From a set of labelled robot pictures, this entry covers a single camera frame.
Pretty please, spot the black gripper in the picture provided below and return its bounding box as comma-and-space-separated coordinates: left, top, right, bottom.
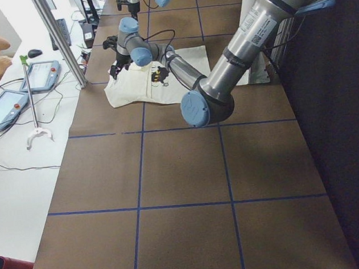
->
102, 35, 132, 80
115, 0, 141, 21

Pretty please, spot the cream long-sleeve cat shirt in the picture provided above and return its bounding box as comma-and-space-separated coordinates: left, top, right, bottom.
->
100, 44, 214, 113

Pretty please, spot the black keyboard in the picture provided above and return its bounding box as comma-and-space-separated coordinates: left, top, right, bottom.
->
48, 17, 73, 52

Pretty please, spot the far blue teach pendant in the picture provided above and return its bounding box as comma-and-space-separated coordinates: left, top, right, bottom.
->
27, 60, 61, 94

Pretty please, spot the blue teach pendant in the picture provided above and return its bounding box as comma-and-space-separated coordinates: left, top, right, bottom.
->
0, 90, 29, 132
27, 60, 61, 94

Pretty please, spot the black computer mouse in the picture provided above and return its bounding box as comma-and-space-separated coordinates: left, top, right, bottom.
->
28, 49, 43, 59

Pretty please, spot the metal reacher grabber tool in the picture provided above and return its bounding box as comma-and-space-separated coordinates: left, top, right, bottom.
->
19, 55, 53, 150

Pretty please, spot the near blue teach pendant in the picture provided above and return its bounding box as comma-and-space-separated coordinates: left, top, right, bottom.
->
0, 90, 29, 132

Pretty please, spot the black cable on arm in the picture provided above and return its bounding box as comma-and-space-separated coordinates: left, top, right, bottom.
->
141, 28, 179, 60

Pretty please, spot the aluminium frame post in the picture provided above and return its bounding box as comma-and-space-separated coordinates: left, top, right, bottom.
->
31, 0, 88, 88

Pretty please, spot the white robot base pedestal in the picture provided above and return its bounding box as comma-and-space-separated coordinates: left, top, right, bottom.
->
237, 52, 271, 86

